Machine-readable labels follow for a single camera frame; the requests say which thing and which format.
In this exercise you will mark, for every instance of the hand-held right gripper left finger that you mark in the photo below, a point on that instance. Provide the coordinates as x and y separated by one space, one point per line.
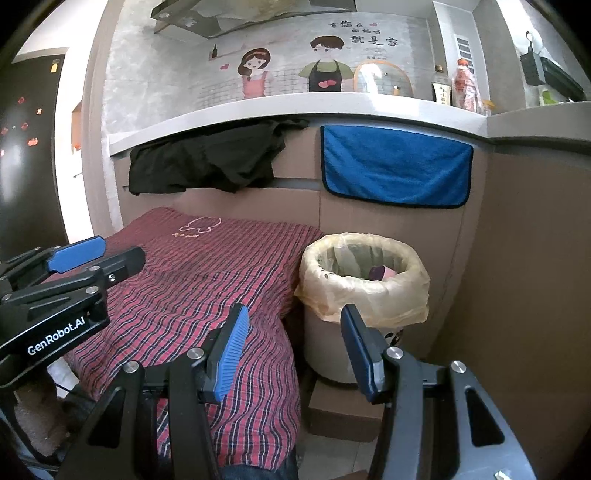
231 350

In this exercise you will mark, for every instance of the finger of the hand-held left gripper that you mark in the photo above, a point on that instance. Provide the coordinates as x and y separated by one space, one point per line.
76 256
124 263

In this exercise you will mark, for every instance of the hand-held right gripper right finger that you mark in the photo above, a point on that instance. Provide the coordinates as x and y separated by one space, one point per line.
364 355

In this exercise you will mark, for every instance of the white waste bin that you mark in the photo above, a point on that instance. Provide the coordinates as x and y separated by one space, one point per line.
323 346

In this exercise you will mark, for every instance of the cardboard box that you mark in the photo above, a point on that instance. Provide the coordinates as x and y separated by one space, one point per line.
341 410

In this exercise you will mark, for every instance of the red plaid cloth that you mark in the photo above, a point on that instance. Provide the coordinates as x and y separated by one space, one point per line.
194 286

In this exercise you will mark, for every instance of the person's leg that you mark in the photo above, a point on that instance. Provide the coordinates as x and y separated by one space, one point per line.
258 470

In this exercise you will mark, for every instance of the black cloth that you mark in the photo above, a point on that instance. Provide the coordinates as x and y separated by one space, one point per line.
207 157

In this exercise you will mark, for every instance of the white kitchen counter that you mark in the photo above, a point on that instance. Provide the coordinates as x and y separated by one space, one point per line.
231 108

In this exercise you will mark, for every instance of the blue towel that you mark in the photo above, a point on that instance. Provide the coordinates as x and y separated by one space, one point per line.
397 166

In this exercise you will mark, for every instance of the glass range hood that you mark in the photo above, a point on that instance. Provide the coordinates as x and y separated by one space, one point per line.
231 16

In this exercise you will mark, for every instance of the plastic bottle orange cap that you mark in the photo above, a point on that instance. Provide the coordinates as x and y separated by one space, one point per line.
466 90

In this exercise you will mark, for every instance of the green leafy vegetables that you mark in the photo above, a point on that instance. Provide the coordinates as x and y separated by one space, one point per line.
547 98

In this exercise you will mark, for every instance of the white louvred panel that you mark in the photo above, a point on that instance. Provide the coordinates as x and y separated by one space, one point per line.
463 46

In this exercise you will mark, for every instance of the cartoon wall sticker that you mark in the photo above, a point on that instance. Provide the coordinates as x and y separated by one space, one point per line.
295 60

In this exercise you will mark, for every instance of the black wall rack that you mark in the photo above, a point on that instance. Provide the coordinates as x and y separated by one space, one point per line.
554 76

